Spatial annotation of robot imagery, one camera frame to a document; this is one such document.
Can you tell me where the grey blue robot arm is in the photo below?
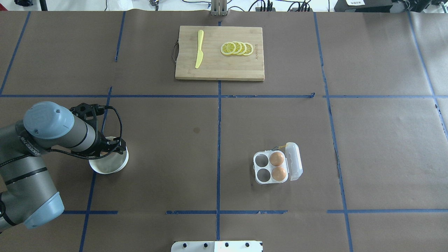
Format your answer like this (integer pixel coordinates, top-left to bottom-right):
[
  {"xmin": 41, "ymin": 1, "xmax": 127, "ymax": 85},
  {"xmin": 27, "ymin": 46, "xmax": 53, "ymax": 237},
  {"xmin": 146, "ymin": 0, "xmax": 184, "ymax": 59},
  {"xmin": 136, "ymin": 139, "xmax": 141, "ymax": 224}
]
[{"xmin": 0, "ymin": 101, "xmax": 126, "ymax": 231}]

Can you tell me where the grey metal camera post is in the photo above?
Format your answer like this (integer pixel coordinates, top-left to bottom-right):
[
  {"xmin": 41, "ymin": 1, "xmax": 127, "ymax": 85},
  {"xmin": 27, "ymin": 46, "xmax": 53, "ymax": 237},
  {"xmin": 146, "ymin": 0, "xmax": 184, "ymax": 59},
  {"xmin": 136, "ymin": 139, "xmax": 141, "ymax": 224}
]
[{"xmin": 211, "ymin": 0, "xmax": 228, "ymax": 16}]

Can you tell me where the lemon slice front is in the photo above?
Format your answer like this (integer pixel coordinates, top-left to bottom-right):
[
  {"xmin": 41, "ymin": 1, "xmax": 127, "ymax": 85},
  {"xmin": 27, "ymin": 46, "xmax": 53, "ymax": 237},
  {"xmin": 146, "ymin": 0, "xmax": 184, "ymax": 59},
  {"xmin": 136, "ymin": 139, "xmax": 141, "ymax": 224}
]
[{"xmin": 220, "ymin": 42, "xmax": 237, "ymax": 55}]

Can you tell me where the black box on desk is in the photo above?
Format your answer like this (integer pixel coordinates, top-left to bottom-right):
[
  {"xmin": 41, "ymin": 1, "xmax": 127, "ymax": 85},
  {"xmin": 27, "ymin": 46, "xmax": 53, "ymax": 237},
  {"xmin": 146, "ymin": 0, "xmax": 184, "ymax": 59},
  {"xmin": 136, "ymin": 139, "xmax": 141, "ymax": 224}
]
[{"xmin": 334, "ymin": 0, "xmax": 393, "ymax": 13}]

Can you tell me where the brown egg upper in box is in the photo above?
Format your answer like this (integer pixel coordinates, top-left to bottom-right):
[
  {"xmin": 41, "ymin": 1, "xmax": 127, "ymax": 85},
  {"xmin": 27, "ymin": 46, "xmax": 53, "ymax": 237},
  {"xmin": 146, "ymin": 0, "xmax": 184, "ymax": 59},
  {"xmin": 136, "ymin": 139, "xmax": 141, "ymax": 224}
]
[{"xmin": 269, "ymin": 152, "xmax": 285, "ymax": 167}]

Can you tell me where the brown egg in box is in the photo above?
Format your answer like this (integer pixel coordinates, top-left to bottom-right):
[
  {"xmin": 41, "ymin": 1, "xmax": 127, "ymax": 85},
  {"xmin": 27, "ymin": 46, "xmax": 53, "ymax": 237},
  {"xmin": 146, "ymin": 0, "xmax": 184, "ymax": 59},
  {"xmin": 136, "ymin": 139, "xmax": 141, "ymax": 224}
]
[
  {"xmin": 269, "ymin": 152, "xmax": 285, "ymax": 167},
  {"xmin": 271, "ymin": 166, "xmax": 288, "ymax": 182}
]

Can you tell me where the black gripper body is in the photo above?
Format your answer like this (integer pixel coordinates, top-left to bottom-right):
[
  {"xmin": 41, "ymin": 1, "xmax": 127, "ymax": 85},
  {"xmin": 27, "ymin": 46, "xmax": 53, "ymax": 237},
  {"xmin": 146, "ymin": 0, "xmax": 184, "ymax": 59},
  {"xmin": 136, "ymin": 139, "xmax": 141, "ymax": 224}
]
[{"xmin": 92, "ymin": 132, "xmax": 126, "ymax": 157}]

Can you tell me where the bamboo cutting board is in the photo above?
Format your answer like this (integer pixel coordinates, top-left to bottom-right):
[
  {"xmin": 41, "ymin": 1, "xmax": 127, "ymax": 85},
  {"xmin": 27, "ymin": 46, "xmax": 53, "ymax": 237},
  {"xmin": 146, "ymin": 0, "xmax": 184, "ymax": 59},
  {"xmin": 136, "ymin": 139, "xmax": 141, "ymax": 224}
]
[{"xmin": 175, "ymin": 26, "xmax": 265, "ymax": 81}]

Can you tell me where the yellow plastic knife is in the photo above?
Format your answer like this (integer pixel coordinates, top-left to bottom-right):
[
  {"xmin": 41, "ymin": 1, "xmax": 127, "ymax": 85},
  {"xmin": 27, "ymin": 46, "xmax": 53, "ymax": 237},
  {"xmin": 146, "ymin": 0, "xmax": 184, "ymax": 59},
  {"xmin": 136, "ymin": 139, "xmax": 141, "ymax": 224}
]
[{"xmin": 195, "ymin": 30, "xmax": 204, "ymax": 69}]

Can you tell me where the lemon slice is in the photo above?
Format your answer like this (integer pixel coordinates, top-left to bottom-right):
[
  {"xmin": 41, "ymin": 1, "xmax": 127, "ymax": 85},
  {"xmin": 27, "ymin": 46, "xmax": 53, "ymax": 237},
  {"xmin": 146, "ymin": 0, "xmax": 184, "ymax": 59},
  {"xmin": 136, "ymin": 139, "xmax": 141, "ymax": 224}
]
[
  {"xmin": 232, "ymin": 41, "xmax": 240, "ymax": 55},
  {"xmin": 242, "ymin": 43, "xmax": 253, "ymax": 56},
  {"xmin": 220, "ymin": 42, "xmax": 237, "ymax": 55},
  {"xmin": 237, "ymin": 42, "xmax": 247, "ymax": 55}
]

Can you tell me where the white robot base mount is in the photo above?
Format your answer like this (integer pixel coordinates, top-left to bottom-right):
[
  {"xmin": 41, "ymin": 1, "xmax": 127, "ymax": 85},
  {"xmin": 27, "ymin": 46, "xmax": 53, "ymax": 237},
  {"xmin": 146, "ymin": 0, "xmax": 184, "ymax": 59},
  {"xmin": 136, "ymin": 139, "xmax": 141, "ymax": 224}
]
[{"xmin": 171, "ymin": 240, "xmax": 264, "ymax": 252}]

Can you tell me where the brown egg lower in box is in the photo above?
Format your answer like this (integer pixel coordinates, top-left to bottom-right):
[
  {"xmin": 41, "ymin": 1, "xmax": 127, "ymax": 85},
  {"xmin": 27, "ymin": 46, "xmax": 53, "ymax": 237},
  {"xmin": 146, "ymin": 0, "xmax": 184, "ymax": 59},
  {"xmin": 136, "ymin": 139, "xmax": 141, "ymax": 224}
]
[{"xmin": 271, "ymin": 166, "xmax": 288, "ymax": 182}]

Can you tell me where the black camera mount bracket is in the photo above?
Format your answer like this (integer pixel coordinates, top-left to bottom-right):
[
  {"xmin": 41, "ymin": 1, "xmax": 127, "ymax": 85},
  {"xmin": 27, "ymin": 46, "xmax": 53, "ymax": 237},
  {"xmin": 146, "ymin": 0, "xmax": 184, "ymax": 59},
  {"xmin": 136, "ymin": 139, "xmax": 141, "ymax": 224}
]
[{"xmin": 69, "ymin": 103, "xmax": 105, "ymax": 131}]

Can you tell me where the white bowl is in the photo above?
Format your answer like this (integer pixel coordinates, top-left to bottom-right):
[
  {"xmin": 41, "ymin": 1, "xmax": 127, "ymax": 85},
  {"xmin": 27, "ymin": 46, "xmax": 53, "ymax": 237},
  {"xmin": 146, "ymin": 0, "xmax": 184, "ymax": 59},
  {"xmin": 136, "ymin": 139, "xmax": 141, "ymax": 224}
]
[{"xmin": 89, "ymin": 139, "xmax": 129, "ymax": 174}]

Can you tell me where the clear plastic egg box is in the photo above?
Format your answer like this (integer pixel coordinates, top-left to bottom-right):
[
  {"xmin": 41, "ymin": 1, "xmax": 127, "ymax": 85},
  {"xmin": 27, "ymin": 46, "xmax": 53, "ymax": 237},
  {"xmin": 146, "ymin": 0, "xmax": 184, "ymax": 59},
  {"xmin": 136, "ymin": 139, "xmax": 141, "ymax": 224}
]
[{"xmin": 253, "ymin": 142, "xmax": 303, "ymax": 185}]

